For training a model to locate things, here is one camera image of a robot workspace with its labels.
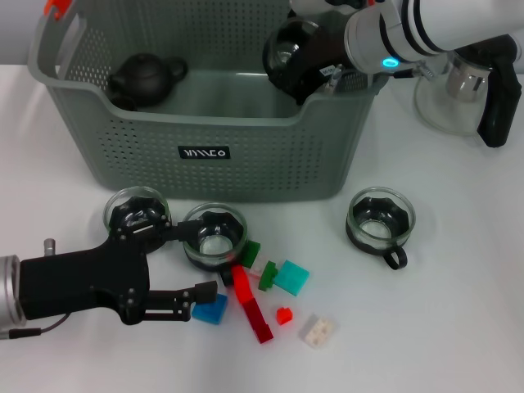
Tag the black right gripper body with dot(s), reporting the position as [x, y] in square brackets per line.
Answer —
[327, 49]

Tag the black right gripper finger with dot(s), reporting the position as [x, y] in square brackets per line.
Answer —
[307, 90]

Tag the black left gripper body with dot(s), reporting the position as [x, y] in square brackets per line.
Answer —
[82, 282]

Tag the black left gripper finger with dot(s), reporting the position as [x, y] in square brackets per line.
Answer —
[184, 230]
[204, 291]

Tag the blue square toy brick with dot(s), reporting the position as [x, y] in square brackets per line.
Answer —
[210, 313]

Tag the glass teacup black sleeve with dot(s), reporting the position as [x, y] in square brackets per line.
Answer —
[282, 53]
[380, 229]

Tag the glass jar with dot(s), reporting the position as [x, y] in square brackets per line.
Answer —
[135, 204]
[215, 245]

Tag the grey perforated plastic storage bin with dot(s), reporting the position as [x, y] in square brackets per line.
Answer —
[245, 172]

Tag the bright red long brick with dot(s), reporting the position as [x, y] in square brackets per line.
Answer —
[241, 284]

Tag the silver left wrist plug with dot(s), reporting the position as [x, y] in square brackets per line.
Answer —
[50, 245]

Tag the green toy brick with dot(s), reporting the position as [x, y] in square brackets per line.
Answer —
[268, 278]
[250, 253]

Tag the dark red long brick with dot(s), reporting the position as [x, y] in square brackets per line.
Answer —
[258, 321]

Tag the small white toy brick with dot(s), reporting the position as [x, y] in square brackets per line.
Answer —
[262, 262]

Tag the tiny red toy brick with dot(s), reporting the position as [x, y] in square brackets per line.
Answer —
[285, 316]

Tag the teal square toy brick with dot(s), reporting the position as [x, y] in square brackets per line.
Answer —
[290, 278]

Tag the translucent white toy brick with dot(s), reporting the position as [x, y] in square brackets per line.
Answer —
[318, 332]

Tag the black clay teapot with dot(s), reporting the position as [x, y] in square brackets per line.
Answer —
[143, 79]

